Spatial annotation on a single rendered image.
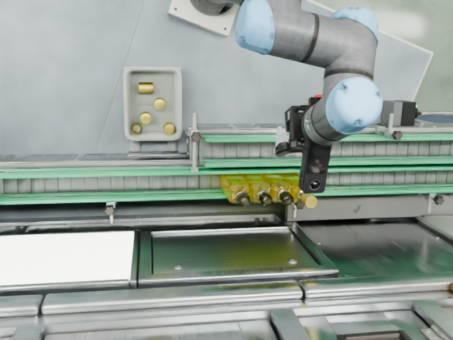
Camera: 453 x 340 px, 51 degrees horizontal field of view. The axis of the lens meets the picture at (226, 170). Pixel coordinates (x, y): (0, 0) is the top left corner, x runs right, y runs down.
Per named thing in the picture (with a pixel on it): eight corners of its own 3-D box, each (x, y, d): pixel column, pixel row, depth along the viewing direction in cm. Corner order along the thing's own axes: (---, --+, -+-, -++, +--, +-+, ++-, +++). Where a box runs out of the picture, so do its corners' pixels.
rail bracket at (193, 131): (187, 166, 146) (191, 175, 134) (187, 110, 142) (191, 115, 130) (197, 165, 146) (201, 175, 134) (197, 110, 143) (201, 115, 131)
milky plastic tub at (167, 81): (126, 136, 154) (125, 141, 146) (124, 65, 149) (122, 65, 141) (180, 136, 157) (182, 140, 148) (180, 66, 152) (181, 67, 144)
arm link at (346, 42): (323, -8, 70) (315, 63, 69) (391, 11, 73) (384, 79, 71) (302, 15, 78) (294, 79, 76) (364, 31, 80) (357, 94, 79)
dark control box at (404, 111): (380, 123, 167) (391, 126, 159) (382, 100, 165) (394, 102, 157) (402, 123, 168) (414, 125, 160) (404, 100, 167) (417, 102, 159)
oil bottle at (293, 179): (273, 185, 152) (292, 205, 132) (274, 168, 151) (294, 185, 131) (290, 185, 153) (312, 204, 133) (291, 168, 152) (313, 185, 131)
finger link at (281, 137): (276, 131, 104) (297, 121, 95) (277, 158, 103) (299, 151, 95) (263, 131, 103) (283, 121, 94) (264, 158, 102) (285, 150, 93)
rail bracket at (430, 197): (410, 205, 162) (432, 218, 149) (412, 185, 160) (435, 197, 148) (420, 205, 163) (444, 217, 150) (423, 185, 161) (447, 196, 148)
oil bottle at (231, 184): (220, 187, 150) (231, 206, 129) (220, 169, 148) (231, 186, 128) (237, 185, 150) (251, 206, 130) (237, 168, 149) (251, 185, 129)
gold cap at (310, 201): (313, 191, 129) (319, 196, 125) (311, 204, 130) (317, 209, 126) (300, 191, 129) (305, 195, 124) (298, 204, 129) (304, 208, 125)
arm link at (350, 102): (389, 75, 69) (384, 132, 68) (357, 96, 80) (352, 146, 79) (338, 65, 68) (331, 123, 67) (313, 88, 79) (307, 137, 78)
